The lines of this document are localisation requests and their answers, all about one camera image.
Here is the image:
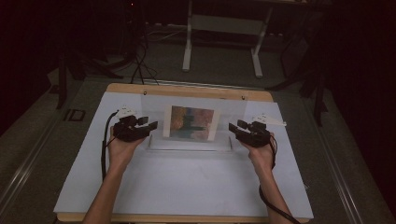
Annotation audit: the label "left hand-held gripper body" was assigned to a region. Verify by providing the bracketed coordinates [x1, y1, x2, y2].
[111, 105, 151, 144]

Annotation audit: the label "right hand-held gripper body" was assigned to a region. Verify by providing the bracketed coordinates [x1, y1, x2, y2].
[242, 113, 288, 148]

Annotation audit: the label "clear acrylic photo frame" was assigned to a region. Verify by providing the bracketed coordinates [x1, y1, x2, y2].
[139, 90, 249, 153]

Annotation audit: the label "painted picture card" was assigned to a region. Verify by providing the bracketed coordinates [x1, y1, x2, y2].
[162, 104, 220, 143]

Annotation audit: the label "person's right hand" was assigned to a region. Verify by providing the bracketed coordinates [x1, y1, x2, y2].
[241, 133, 277, 172]

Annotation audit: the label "person's left hand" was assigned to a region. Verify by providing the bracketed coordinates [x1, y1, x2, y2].
[106, 125, 147, 172]

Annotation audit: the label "white table sheet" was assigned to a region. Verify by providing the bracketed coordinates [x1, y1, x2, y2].
[52, 91, 315, 220]

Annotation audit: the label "black metal stand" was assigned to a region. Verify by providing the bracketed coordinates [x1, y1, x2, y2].
[55, 46, 125, 110]
[266, 12, 332, 127]

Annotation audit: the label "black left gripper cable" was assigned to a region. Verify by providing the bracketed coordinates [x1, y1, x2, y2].
[100, 110, 120, 182]

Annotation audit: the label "black rectangular floor bracket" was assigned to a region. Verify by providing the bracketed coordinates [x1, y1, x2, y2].
[63, 108, 87, 122]

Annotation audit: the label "black floor cables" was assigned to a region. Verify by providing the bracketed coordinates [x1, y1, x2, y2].
[129, 29, 161, 86]

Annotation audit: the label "grey metal floor rail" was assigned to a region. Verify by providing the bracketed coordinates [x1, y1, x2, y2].
[0, 115, 64, 216]
[303, 92, 365, 224]

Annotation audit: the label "white metal desk frame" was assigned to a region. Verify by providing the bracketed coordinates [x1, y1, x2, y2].
[181, 0, 275, 79]

